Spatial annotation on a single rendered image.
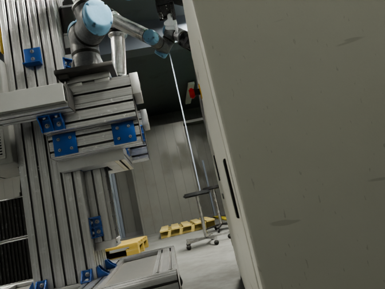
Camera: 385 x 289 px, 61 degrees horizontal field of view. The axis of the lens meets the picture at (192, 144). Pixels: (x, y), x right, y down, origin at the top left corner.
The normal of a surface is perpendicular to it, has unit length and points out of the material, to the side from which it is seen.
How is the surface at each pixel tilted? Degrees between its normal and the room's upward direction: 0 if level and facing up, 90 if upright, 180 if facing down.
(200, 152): 90
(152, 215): 90
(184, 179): 90
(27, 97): 90
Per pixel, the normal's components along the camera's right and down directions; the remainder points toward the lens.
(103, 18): 0.61, -0.15
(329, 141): -0.07, -0.16
